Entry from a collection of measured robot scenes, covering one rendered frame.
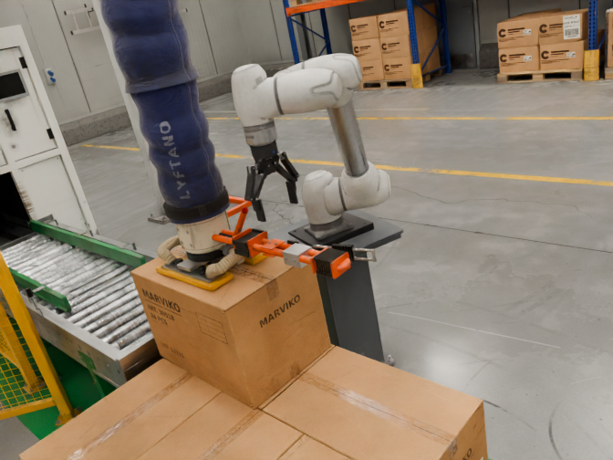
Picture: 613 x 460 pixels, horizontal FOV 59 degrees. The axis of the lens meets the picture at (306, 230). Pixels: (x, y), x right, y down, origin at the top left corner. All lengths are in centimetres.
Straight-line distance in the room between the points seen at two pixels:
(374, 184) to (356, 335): 77
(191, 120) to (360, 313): 132
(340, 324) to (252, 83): 144
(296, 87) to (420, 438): 105
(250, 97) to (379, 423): 104
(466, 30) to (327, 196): 837
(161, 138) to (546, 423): 187
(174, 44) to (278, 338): 100
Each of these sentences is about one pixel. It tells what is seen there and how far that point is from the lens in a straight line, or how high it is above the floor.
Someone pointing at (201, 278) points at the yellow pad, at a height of 97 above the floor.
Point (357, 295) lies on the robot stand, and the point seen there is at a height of 45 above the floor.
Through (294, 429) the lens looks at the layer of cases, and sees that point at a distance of 183.
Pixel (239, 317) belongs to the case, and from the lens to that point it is 176.
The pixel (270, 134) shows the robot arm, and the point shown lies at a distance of 152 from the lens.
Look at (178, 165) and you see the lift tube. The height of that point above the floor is 135.
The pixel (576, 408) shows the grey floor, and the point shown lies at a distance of 265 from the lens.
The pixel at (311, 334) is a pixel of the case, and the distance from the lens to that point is 202.
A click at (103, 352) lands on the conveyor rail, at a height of 59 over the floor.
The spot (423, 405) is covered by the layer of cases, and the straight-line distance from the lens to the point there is 183.
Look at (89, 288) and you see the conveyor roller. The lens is 326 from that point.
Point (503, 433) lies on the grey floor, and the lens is 251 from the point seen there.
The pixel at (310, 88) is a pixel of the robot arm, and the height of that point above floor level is 155.
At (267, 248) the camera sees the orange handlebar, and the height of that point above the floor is 109.
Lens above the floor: 177
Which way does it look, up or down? 23 degrees down
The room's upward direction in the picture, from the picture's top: 12 degrees counter-clockwise
